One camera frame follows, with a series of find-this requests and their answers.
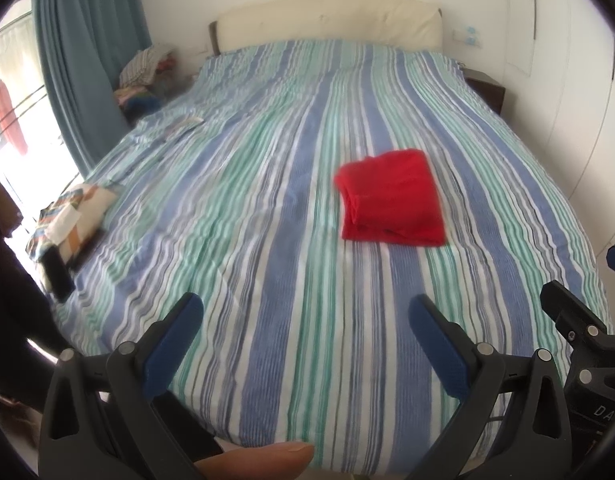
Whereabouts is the blue curtain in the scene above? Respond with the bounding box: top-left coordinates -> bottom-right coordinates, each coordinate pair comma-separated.
32,0 -> 153,176

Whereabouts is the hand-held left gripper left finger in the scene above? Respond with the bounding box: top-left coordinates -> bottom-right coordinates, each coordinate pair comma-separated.
38,292 -> 204,480

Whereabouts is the red hanging garment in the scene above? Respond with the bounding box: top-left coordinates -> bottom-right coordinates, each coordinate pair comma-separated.
0,79 -> 28,156

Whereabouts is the black box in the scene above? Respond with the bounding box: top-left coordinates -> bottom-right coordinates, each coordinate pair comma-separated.
42,245 -> 76,302

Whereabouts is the red sweater with white figure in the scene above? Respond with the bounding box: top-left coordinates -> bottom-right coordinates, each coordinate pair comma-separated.
334,148 -> 447,247

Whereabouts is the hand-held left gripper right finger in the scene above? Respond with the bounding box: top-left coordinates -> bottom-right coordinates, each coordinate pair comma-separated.
409,294 -> 573,480

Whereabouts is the white wall socket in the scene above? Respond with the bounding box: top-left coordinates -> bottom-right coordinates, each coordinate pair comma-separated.
452,25 -> 481,47

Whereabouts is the pile of mixed clothes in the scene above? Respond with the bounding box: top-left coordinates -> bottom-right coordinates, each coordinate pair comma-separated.
112,44 -> 181,117

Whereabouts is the striped blue green bed cover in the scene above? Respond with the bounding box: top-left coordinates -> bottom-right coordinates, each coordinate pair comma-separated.
55,40 -> 613,475

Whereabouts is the dark wooden nightstand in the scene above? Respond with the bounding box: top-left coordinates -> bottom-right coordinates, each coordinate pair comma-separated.
462,67 -> 507,116

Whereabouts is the patchwork patterned cushion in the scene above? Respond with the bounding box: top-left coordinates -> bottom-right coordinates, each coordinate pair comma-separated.
28,182 -> 119,267

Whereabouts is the cream padded headboard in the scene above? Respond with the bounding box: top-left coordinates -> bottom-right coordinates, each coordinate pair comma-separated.
209,0 -> 444,56

